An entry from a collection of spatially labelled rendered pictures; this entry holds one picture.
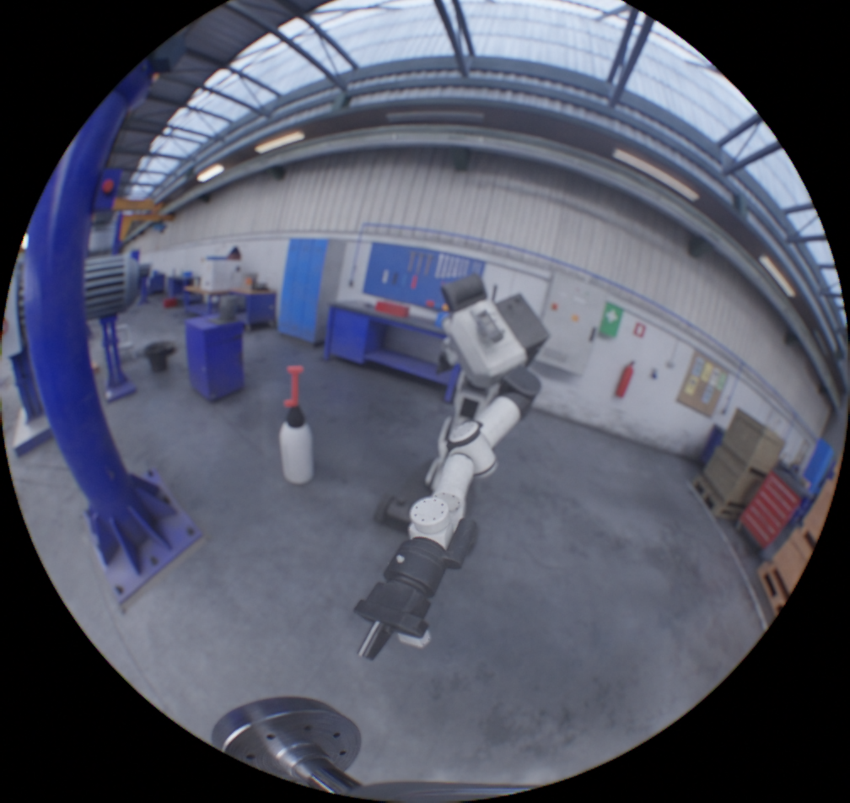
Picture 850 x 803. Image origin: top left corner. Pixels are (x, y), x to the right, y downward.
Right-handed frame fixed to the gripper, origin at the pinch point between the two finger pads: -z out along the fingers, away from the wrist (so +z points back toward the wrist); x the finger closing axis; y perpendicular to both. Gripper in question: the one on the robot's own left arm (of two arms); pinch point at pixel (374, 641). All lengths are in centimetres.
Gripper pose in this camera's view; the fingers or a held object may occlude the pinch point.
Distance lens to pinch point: 42.1
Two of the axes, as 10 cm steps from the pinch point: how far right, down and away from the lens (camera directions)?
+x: 8.1, -3.4, -4.9
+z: 3.8, -3.3, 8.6
